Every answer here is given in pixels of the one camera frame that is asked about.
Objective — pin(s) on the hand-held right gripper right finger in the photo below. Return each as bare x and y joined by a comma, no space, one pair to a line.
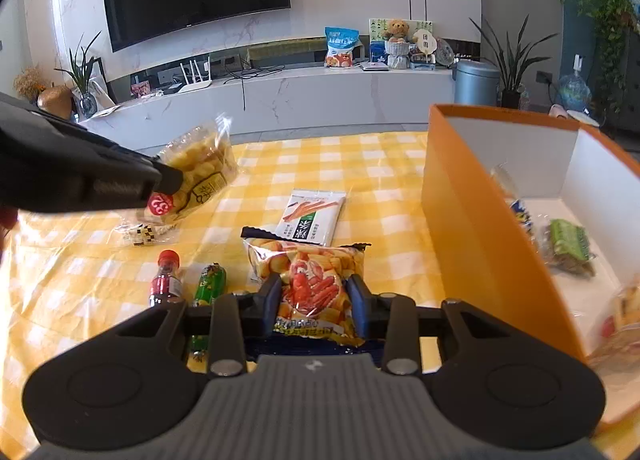
356,300

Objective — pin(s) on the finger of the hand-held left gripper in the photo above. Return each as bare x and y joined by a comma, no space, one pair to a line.
168,183

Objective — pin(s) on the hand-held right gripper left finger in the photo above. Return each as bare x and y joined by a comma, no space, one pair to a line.
274,300

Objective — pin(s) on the yellow puffed snack packet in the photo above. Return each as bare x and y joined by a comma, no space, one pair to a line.
205,165

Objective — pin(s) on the crab print chips packet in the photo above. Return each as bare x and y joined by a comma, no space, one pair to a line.
315,285

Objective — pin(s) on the small green bottle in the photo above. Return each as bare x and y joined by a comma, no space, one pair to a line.
210,285

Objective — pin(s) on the white green stick snack packet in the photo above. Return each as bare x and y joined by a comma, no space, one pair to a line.
310,217

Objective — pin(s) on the small red cap cola bottle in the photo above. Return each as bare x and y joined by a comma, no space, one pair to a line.
166,282

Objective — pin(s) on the orange cardboard box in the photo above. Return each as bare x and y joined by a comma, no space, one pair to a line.
475,220

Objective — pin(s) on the dark green label snack packet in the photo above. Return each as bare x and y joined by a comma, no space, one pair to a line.
570,245

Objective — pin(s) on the brown snack packet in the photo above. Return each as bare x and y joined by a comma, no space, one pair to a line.
617,347

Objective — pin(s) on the clear mixed candy packet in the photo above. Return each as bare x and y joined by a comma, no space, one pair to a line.
625,312

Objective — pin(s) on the gold vase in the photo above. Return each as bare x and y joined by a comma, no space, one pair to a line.
55,100

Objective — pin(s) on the white papers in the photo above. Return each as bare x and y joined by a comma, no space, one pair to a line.
107,111

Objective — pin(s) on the plant in glass vase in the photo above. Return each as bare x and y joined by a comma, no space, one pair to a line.
84,90

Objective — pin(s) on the dark vase with dried flowers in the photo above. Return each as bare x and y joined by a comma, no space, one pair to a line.
30,83

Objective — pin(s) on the pink card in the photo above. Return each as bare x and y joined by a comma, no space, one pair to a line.
141,89

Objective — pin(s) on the white router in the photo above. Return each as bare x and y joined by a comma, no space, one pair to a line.
196,78

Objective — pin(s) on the yellow checked tablecloth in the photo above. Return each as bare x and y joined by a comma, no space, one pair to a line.
350,165

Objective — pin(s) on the white marble television console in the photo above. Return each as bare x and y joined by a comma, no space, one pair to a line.
310,95

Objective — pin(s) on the blue snack bag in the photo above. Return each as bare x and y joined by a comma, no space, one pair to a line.
341,48

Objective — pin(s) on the flat silver box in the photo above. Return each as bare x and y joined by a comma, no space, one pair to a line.
375,66

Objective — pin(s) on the white knitted basket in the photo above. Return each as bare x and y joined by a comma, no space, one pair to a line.
398,56

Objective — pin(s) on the grey blue trash can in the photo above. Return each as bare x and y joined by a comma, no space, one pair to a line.
475,83

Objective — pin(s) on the long leaf plant black pot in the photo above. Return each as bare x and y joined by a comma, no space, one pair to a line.
511,95

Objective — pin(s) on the green picture board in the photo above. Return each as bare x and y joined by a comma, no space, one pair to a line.
377,33

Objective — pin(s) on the round paper fan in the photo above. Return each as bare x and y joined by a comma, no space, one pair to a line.
425,44

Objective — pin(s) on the brown teddy bear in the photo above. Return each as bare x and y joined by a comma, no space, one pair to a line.
397,29

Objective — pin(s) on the small pink white heater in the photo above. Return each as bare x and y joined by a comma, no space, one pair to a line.
557,111

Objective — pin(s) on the white round rolling stool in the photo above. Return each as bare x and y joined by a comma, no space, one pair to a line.
582,116

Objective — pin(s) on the blue water jug with pump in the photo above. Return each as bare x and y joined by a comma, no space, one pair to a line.
575,88

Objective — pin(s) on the trailing pothos plant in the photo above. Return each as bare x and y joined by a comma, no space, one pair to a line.
607,40

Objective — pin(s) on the black picture frame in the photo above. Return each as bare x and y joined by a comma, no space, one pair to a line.
102,83

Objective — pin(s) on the wall socket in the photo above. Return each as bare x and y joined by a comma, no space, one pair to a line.
544,76

